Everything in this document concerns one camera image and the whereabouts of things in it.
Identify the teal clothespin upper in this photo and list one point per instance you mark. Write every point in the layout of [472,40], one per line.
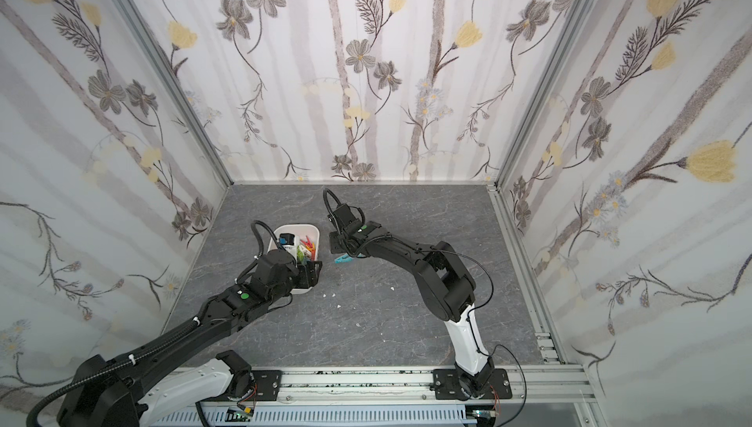
[343,259]

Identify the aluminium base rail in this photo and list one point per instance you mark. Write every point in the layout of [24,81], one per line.
[543,395]

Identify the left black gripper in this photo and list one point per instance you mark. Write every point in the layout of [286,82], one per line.
[311,274]

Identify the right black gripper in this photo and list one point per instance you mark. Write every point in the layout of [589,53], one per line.
[340,243]

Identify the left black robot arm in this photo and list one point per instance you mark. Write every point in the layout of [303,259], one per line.
[113,392]

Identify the white plastic storage box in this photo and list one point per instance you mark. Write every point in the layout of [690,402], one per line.
[305,254]

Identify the white cable duct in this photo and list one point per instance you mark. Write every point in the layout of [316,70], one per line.
[322,415]

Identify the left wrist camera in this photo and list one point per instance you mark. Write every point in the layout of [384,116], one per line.
[287,240]

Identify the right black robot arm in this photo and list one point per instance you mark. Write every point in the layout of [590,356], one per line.
[446,288]

